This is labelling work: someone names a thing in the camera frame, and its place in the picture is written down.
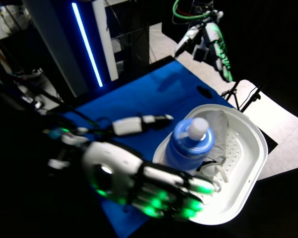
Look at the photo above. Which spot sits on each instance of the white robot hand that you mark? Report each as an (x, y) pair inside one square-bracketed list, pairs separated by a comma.
[(119, 158), (213, 32)]

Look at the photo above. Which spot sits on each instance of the blue water bottle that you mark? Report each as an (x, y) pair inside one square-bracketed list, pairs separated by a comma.
[(186, 148)]

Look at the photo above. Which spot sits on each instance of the white umbrella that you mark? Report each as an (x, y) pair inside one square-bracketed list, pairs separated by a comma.
[(219, 119)]

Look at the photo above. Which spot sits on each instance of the small black patch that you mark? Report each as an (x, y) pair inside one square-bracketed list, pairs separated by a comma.
[(204, 91)]

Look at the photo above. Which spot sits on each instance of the blue table cloth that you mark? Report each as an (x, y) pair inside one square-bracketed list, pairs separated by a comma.
[(144, 99)]

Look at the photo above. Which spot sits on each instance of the black metal rack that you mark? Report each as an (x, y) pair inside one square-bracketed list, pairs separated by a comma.
[(139, 39)]

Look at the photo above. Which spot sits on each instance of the black tripod stand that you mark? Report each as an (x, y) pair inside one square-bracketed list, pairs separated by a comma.
[(257, 96)]

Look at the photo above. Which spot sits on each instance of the glowing blue light strip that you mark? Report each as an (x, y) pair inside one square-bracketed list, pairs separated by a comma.
[(87, 44)]

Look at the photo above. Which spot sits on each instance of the white perforated plastic basket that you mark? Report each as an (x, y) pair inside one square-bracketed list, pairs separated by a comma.
[(243, 153)]

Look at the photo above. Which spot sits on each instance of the grey robot body column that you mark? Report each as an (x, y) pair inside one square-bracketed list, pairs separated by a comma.
[(52, 37)]

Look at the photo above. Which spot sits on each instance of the white upright post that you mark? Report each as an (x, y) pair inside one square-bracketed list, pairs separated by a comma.
[(101, 29)]

